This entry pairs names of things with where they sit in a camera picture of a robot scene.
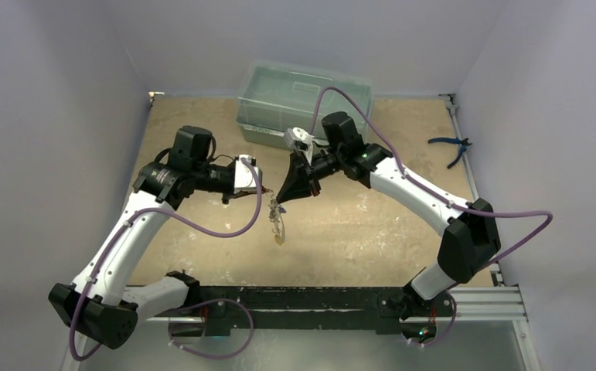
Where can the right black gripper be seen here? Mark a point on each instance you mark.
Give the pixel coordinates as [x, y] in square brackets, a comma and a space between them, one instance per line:
[309, 174]

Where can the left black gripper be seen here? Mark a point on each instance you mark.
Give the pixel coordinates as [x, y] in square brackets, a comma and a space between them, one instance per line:
[240, 192]

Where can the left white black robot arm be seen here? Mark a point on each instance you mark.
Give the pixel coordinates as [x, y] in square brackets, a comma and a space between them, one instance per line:
[98, 302]

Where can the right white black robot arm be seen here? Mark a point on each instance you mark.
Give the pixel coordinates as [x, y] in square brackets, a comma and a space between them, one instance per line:
[469, 239]

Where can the clear green plastic storage box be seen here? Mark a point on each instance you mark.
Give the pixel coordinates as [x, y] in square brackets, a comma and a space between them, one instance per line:
[274, 97]

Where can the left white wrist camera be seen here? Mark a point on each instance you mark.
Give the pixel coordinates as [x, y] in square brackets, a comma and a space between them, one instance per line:
[246, 174]

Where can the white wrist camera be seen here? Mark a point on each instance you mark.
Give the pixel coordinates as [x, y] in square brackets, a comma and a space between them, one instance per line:
[246, 174]
[299, 140]

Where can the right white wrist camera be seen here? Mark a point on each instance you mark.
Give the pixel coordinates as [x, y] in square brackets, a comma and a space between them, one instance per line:
[299, 140]

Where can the aluminium frame rail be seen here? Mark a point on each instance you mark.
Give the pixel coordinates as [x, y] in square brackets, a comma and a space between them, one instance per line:
[498, 303]

